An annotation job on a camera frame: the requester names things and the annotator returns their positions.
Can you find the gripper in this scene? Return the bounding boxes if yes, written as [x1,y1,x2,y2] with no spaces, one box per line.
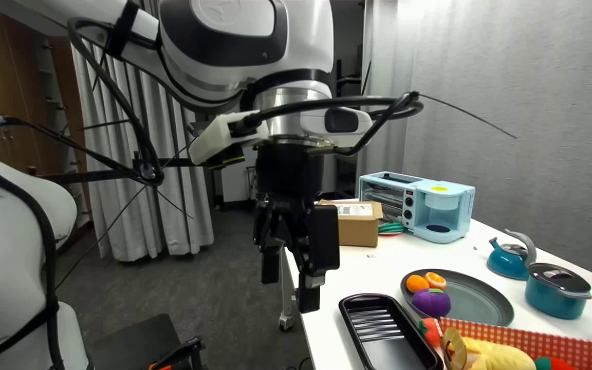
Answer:
[253,144,341,315]

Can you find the orange plush fruit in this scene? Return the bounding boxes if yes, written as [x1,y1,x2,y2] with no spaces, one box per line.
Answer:
[405,274,430,294]

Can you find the orange plush half slice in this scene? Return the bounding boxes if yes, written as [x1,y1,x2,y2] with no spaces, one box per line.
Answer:
[424,271,448,291]

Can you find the purple plush fruit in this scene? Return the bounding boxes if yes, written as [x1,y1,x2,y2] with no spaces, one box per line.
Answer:
[412,288,452,319]

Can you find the plush carrot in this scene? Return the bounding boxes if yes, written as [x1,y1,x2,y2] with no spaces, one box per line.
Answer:
[418,318,443,351]

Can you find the yellow plush toy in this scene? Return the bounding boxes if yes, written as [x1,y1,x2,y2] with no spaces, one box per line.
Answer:
[442,328,539,370]

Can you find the red checkered basket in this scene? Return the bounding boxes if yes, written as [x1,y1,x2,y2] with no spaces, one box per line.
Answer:
[436,317,592,370]

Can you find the red and green plush toy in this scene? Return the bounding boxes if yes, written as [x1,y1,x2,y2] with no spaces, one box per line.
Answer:
[534,356,580,370]

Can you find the cardboard box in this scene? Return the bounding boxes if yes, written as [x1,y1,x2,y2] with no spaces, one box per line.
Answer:
[317,199,384,248]

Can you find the black tray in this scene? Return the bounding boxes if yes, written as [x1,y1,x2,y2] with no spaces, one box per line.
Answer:
[338,293,444,370]

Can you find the white curtain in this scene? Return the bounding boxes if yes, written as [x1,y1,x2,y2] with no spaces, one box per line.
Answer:
[71,0,215,263]

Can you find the light blue toy oven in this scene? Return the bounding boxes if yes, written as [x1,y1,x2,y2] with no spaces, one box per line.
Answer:
[358,171,476,244]

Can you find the black stand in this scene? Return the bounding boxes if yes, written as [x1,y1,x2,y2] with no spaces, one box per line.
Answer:
[334,59,364,198]

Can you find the grey plate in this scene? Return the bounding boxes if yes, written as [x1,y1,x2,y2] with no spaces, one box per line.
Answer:
[400,269,515,328]

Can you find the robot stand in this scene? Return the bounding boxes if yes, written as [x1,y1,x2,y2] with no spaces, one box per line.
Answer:
[88,313,209,370]

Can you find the teal toy kettle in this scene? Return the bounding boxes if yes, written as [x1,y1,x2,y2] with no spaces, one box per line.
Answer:
[486,229,538,281]

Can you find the teal toy pot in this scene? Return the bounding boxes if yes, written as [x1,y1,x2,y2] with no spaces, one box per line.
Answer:
[525,262,592,320]

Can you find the grey pot lid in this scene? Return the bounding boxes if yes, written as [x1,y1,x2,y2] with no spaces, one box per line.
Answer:
[528,263,592,300]

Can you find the wooden cabinet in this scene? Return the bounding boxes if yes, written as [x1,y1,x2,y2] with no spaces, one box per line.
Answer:
[0,0,92,233]

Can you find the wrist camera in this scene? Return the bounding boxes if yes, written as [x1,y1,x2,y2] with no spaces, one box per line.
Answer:
[188,110,271,170]

